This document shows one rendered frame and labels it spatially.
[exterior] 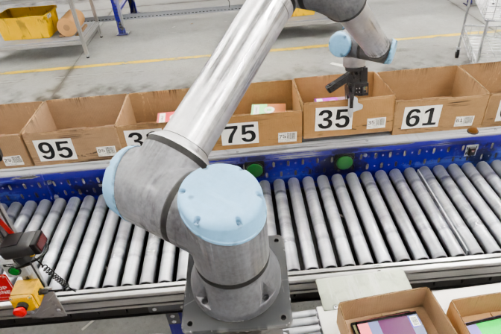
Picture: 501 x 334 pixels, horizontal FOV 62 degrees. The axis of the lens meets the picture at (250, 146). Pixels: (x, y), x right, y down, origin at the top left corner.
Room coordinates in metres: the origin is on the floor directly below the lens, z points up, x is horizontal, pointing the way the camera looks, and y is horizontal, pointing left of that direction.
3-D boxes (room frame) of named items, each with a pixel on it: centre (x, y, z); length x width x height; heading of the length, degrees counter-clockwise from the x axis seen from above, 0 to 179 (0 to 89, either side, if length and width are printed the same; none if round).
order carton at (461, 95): (1.63, -0.82, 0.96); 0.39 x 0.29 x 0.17; 90
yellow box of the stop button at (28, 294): (0.83, 0.71, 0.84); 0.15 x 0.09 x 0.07; 90
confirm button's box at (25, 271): (0.86, 0.75, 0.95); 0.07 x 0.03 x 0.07; 90
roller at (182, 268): (1.17, 0.28, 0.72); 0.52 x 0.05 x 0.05; 0
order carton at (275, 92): (1.63, -0.03, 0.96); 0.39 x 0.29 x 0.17; 90
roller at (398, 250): (1.17, -0.50, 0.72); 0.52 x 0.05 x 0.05; 0
